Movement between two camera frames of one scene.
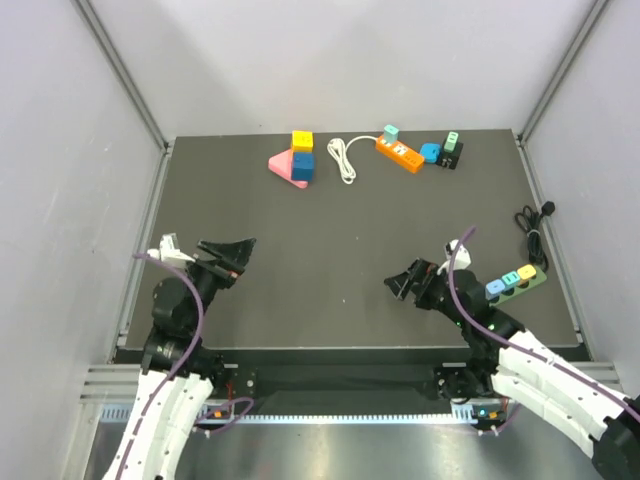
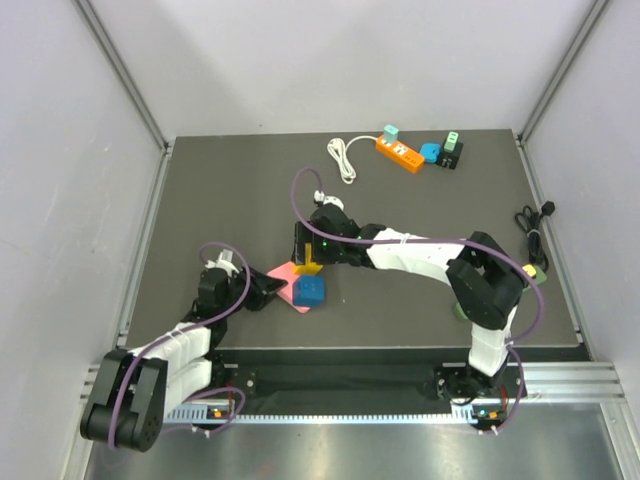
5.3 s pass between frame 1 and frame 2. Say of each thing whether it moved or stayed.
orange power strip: stayed
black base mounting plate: stayed
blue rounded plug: stayed
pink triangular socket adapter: moved
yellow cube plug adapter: moved
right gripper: moved
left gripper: moved
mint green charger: stayed
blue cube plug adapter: moved
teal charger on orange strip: stayed
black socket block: stayed
